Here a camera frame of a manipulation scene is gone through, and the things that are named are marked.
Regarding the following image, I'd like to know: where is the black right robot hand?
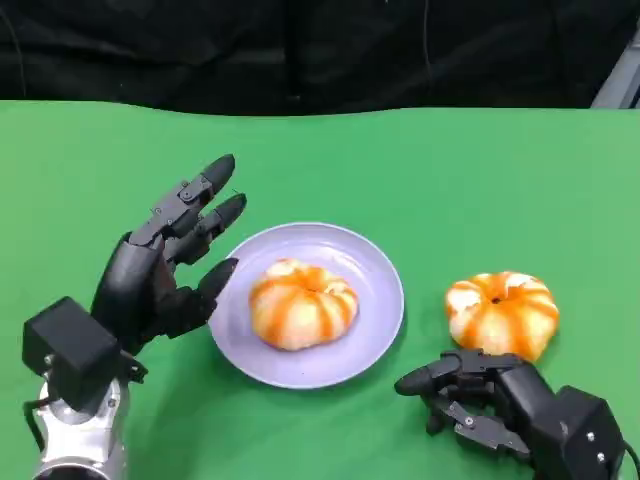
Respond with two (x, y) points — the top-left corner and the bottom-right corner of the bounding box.
(393, 348), (569, 476)

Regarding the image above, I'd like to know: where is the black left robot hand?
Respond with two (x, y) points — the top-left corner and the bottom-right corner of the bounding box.
(89, 153), (249, 357)

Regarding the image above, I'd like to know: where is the orange white toy bread roll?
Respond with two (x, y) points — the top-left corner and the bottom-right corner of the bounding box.
(248, 257), (361, 352)
(444, 271), (561, 364)

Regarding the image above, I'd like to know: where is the lilac plate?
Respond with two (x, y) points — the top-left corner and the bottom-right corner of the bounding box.
(207, 222), (406, 390)

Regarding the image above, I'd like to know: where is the green table cloth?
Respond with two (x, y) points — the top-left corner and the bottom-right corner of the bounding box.
(0, 99), (640, 480)

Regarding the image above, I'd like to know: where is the black backdrop curtain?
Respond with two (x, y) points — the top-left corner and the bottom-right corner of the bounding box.
(0, 0), (640, 119)

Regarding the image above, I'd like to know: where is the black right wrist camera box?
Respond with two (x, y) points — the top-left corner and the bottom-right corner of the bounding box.
(551, 384), (627, 480)

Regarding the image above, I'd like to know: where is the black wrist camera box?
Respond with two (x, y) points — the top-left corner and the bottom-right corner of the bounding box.
(551, 384), (627, 480)
(21, 295), (124, 414)

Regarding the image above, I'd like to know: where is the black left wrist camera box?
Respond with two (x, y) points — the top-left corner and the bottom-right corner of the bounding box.
(21, 295), (124, 414)

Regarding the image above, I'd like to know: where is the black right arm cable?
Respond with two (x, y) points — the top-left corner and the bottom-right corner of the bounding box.
(619, 438), (640, 476)

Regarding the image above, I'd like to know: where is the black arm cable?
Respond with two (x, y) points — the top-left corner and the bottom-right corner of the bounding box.
(619, 438), (640, 476)
(21, 398), (51, 455)

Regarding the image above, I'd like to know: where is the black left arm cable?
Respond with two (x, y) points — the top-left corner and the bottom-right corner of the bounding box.
(21, 398), (51, 455)

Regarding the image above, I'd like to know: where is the grey metal frame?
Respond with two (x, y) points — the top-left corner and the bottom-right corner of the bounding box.
(589, 47), (640, 110)

